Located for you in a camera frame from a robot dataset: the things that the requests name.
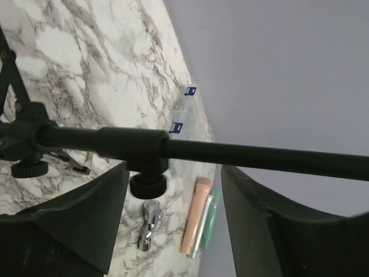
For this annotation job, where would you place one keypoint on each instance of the mint green microphone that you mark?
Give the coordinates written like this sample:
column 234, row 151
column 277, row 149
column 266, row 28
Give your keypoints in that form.
column 210, row 219

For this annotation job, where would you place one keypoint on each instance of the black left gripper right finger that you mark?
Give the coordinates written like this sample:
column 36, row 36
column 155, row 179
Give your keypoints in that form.
column 272, row 235

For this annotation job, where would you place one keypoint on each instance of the grey mesh microphone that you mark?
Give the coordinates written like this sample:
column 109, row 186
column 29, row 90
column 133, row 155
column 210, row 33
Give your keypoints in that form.
column 201, row 226

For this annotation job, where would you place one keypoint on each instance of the black tripod microphone stand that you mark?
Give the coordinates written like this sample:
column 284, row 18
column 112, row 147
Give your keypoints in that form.
column 146, row 152

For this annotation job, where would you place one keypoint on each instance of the silver metal bracket part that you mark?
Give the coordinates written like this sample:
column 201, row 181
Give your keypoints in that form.
column 152, row 214

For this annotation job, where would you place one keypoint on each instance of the peach pink microphone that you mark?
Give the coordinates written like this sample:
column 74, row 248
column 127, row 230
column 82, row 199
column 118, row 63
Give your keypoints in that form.
column 202, row 188

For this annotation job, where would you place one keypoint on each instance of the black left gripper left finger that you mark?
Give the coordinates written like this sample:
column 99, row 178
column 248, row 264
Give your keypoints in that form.
column 73, row 234

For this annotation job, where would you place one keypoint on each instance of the clear plastic screw box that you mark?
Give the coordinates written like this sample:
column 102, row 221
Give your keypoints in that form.
column 184, row 114

